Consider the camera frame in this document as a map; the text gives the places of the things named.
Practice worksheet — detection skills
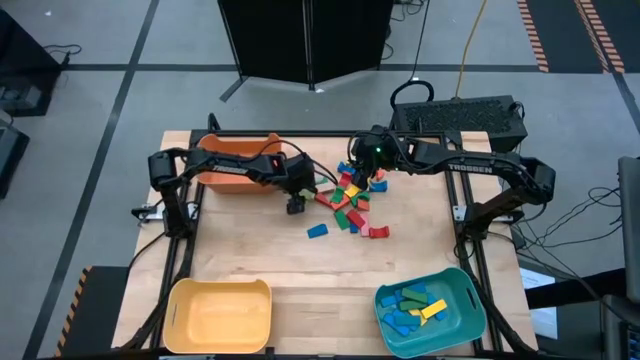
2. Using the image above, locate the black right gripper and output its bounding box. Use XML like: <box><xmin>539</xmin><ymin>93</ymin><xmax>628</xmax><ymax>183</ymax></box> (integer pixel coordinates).
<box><xmin>349</xmin><ymin>125</ymin><xmax>404</xmax><ymax>190</ymax></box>

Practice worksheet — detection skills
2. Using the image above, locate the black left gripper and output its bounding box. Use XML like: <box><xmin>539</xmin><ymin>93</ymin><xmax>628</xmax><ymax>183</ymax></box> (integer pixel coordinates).
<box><xmin>277</xmin><ymin>153</ymin><xmax>317</xmax><ymax>216</ymax></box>

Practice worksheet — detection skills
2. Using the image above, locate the orange plastic bin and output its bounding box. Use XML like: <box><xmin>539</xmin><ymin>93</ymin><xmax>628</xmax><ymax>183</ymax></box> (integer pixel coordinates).
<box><xmin>196</xmin><ymin>132</ymin><xmax>287</xmax><ymax>196</ymax></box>

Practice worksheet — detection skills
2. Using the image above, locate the black perforated computer case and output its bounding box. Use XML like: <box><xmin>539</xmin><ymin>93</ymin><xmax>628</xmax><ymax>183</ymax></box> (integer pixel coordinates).
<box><xmin>388</xmin><ymin>94</ymin><xmax>529</xmax><ymax>165</ymax></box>

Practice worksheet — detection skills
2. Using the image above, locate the yellow plastic bin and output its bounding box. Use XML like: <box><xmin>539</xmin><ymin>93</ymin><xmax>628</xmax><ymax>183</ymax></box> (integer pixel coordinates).
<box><xmin>162</xmin><ymin>278</ymin><xmax>274</xmax><ymax>355</ymax></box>

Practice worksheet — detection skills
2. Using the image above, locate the black folding partition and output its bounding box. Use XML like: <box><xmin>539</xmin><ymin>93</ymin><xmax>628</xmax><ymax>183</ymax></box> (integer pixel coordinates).
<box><xmin>216</xmin><ymin>0</ymin><xmax>396</xmax><ymax>104</ymax></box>

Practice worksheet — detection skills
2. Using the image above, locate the teal plastic bin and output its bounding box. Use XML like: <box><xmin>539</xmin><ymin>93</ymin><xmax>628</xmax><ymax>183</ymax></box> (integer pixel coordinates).
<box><xmin>373</xmin><ymin>266</ymin><xmax>488</xmax><ymax>360</ymax></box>

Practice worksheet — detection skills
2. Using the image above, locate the black hazard-striped floor mat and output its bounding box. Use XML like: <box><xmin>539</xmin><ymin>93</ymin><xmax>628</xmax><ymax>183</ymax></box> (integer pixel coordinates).
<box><xmin>53</xmin><ymin>264</ymin><xmax>132</xmax><ymax>359</ymax></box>
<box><xmin>516</xmin><ymin>0</ymin><xmax>640</xmax><ymax>75</ymax></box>

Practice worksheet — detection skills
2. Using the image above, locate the white paper sheet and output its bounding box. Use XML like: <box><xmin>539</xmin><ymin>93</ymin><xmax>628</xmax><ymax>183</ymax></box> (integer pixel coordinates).
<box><xmin>518</xmin><ymin>267</ymin><xmax>559</xmax><ymax>341</ymax></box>

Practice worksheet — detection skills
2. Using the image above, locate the black metal beam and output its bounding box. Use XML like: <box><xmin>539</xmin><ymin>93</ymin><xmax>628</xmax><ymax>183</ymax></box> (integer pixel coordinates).
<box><xmin>524</xmin><ymin>268</ymin><xmax>629</xmax><ymax>310</ymax></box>

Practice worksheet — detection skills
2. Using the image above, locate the dark monitor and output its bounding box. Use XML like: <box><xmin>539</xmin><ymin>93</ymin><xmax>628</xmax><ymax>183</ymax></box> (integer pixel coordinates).
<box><xmin>617</xmin><ymin>155</ymin><xmax>640</xmax><ymax>305</ymax></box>

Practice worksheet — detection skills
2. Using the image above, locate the black equipment box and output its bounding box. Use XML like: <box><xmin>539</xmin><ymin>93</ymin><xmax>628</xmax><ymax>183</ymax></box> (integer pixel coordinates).
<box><xmin>0</xmin><ymin>124</ymin><xmax>31</xmax><ymax>200</ymax></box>

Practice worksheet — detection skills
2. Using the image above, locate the black equipment case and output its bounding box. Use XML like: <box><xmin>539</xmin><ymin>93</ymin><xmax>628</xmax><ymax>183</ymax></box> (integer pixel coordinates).
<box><xmin>599</xmin><ymin>293</ymin><xmax>640</xmax><ymax>360</ymax></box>

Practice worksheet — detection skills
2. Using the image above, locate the black equipment table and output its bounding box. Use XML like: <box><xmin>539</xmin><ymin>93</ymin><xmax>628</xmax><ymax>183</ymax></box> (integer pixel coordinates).
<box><xmin>0</xmin><ymin>9</ymin><xmax>65</xmax><ymax>119</ymax></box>

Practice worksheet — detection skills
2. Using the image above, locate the black aluminium table frame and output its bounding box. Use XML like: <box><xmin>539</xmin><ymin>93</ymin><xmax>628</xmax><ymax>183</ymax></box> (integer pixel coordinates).
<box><xmin>127</xmin><ymin>113</ymin><xmax>539</xmax><ymax>359</ymax></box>

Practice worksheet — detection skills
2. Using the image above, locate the black looped cable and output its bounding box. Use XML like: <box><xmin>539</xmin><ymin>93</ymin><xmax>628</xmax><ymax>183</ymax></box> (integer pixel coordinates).
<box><xmin>389</xmin><ymin>0</ymin><xmax>435</xmax><ymax>109</ymax></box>

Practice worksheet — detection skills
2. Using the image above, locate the yellow cable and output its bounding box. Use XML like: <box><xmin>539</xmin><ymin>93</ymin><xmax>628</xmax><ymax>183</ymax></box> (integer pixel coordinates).
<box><xmin>452</xmin><ymin>0</ymin><xmax>489</xmax><ymax>100</ymax></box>

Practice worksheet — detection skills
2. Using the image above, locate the black cable bundle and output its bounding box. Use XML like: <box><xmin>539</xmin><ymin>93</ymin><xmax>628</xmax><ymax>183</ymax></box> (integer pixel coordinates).
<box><xmin>499</xmin><ymin>184</ymin><xmax>626</xmax><ymax>261</ymax></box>

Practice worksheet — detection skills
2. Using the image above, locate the thin black floor cable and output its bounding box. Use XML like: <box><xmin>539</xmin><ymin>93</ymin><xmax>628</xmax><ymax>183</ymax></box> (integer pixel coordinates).
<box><xmin>43</xmin><ymin>43</ymin><xmax>84</xmax><ymax>66</ymax></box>

